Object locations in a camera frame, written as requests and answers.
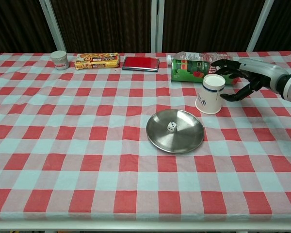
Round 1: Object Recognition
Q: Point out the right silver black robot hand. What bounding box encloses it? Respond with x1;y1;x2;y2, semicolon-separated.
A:
210;57;290;102

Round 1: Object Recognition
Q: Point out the white paper cup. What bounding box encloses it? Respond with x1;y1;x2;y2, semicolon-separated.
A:
194;74;226;115

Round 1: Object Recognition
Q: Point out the white die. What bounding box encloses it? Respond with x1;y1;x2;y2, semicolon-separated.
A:
166;121;178;133

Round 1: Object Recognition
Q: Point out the round metal plate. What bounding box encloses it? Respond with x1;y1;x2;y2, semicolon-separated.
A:
145;109;205;154

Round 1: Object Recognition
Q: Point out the clear plastic water bottle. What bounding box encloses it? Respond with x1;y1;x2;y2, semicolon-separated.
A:
166;51;235;65

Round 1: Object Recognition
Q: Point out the green Pringles can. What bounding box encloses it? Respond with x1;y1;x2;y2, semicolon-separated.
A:
170;59;239;85

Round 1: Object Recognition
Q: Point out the red flat metal case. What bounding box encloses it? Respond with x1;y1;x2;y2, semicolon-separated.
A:
122;56;160;73

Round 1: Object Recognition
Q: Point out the yellow snack box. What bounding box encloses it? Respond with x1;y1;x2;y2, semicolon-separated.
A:
74;52;120;70

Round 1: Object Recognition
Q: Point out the red white checkered tablecloth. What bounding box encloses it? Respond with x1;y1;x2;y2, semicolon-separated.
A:
0;50;291;222

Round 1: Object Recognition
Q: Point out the small white plastic jar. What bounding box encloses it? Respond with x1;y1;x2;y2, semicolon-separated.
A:
50;50;69;71

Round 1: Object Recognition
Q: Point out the white metal frame post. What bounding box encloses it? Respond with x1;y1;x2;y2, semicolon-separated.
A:
150;0;165;53
38;0;68;54
246;0;275;52

